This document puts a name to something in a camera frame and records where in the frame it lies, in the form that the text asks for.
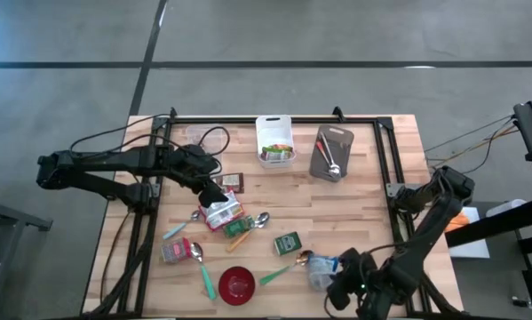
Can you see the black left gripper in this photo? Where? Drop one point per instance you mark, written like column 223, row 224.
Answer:
column 201, row 175

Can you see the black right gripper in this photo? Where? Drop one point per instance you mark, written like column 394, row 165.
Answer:
column 359, row 269

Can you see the brown snack packet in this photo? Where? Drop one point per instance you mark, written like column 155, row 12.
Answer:
column 232, row 182

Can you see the blue white snack packet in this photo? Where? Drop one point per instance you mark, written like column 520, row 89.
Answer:
column 321, row 271

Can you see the red white snack packet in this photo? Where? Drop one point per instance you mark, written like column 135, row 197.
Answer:
column 223, row 215

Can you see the green label spice jar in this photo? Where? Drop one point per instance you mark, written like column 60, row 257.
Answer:
column 236, row 227

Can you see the dark green tea tin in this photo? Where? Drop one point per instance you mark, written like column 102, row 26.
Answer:
column 288, row 243

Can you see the green orange snack packet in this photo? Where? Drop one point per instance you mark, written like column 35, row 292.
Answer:
column 274, row 154

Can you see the red grey small box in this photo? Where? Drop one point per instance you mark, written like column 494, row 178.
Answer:
column 176, row 250

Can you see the plain steel spoon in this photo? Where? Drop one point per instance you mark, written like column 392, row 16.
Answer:
column 335, row 170

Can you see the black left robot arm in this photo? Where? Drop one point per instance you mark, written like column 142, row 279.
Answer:
column 114, row 160

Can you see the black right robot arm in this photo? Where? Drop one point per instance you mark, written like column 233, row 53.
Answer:
column 430, row 231

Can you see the clear plastic container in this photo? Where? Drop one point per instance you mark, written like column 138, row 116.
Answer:
column 194, row 135

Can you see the white plastic bin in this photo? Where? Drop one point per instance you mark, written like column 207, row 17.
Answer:
column 276, row 165

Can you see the orange object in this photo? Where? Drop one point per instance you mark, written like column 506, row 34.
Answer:
column 458, row 222

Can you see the white sheet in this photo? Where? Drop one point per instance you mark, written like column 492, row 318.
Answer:
column 470, row 249

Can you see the red bowl black outside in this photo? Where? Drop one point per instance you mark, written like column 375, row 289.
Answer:
column 236, row 286

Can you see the grey translucent plastic bin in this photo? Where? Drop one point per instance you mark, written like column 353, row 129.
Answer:
column 343, row 146

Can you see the white plastic tub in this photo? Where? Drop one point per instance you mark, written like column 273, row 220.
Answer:
column 505, row 206

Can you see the small black device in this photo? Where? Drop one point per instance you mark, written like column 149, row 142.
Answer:
column 521, row 303

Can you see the grey side table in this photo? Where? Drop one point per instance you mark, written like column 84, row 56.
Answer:
column 8, row 213

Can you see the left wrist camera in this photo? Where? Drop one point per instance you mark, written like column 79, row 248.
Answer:
column 213, row 194

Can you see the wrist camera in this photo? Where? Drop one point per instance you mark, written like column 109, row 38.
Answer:
column 339, row 298
column 213, row 194

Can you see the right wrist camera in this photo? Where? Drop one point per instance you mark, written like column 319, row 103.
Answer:
column 339, row 298

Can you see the black table frame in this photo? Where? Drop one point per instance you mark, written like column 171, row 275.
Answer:
column 243, row 120

